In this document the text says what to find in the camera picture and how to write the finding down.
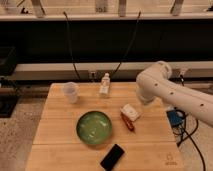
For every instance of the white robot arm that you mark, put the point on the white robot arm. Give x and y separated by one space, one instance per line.
154 82

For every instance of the small white bottle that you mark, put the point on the small white bottle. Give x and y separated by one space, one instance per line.
105 84

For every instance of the white small box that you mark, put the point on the white small box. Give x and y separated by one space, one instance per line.
130 112

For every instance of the clear plastic cup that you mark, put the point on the clear plastic cup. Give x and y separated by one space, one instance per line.
70 90

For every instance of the green ceramic bowl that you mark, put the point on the green ceramic bowl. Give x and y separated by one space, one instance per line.
94 128

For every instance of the black smartphone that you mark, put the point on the black smartphone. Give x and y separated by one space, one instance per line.
112 157

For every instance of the blue connector box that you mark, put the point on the blue connector box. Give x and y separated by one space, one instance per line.
175 117

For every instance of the black equipment on left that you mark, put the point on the black equipment on left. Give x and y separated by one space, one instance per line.
8 63

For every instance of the wall power outlet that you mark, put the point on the wall power outlet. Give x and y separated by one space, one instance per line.
92 75

